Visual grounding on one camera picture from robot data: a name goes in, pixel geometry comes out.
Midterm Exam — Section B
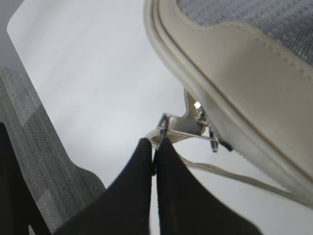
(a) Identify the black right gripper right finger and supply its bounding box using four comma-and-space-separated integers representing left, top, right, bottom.
155, 138, 261, 235

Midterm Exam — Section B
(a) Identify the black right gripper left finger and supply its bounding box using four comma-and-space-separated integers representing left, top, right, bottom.
56, 138, 152, 235

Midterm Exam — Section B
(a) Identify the silver zipper pull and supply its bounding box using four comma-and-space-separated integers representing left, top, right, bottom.
156, 101, 219, 153

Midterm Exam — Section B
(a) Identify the cream insulated lunch bag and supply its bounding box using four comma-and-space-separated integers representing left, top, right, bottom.
144, 0, 313, 208

